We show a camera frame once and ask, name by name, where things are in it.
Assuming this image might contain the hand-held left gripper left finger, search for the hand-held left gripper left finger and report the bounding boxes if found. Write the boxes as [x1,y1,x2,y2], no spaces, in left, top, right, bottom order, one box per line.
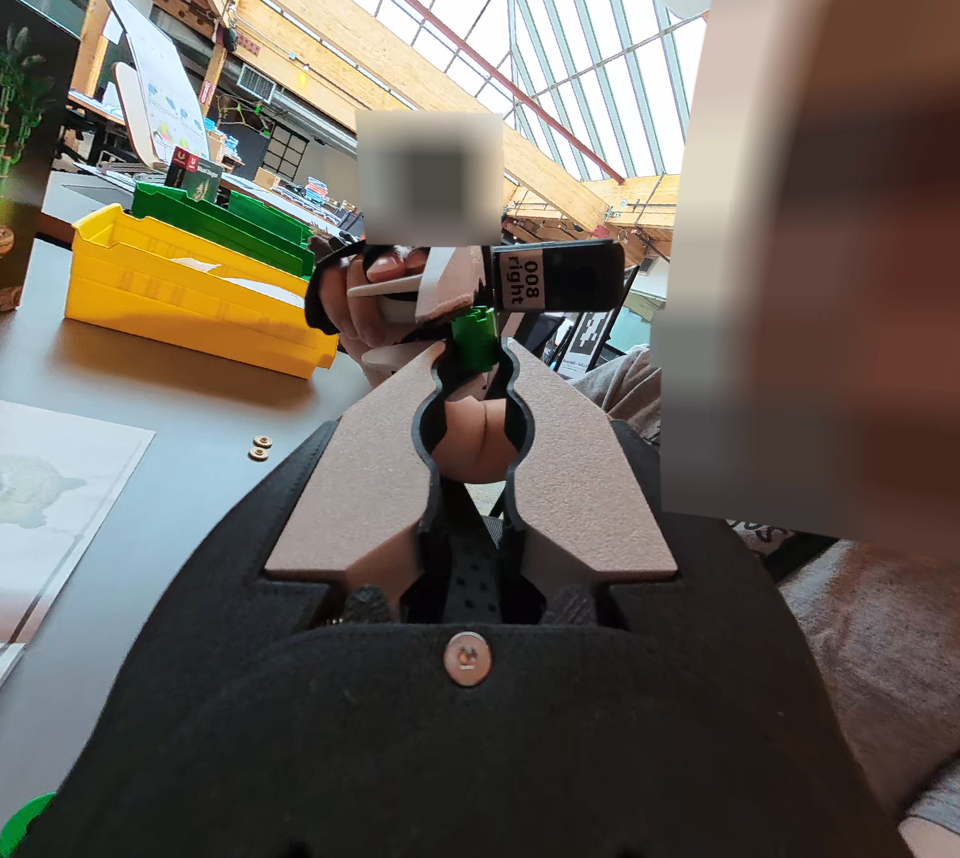
[264,339,455,623]

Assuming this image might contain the black toy box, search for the black toy box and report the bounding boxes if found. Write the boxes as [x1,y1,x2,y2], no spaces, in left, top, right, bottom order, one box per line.
[0,0,81,313]

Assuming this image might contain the small red black box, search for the small red black box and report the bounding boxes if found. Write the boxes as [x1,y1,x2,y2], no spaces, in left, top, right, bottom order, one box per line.
[163,146,225,205]

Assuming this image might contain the green round toy piece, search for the green round toy piece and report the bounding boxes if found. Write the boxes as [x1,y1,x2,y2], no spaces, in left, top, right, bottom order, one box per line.
[0,791,58,858]

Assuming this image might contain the black perforated strap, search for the black perforated strap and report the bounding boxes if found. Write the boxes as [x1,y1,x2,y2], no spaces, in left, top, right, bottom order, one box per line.
[438,479,505,625]

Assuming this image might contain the person's right forearm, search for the person's right forearm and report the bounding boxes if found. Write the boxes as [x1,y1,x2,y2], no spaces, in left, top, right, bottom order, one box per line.
[433,393,515,486]

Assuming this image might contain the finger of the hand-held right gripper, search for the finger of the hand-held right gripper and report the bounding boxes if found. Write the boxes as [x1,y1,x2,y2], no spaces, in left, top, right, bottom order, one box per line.
[414,245,495,328]

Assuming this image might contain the white instruction booklet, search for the white instruction booklet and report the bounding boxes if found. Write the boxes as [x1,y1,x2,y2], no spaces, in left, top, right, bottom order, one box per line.
[0,399,157,683]

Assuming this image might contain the large white paper bag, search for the large white paper bag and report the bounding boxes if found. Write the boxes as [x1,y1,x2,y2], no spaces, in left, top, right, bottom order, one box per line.
[221,275,305,308]

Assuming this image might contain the black framed marker tag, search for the black framed marker tag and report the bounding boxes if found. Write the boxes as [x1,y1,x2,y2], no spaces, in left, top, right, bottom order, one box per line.
[556,264,641,381]

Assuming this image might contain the person's right hand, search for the person's right hand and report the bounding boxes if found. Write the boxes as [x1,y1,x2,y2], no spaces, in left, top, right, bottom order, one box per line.
[306,234,430,368]

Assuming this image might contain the yellow plastic bin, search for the yellow plastic bin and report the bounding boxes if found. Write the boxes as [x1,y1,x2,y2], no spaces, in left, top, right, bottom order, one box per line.
[64,202,341,381]

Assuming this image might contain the green plastic bin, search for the green plastic bin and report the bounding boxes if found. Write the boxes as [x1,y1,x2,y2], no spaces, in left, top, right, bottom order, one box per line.
[227,189,325,246]
[132,182,316,279]

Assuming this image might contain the white poster board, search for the white poster board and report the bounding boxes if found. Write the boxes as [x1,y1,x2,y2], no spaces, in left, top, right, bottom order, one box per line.
[96,0,213,171]

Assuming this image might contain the person in grey shirt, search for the person in grey shirt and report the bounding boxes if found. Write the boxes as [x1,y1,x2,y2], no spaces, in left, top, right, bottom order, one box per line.
[581,344,960,858]

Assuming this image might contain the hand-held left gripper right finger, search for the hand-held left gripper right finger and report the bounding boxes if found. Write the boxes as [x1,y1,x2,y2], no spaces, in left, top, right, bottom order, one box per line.
[495,339,681,623]

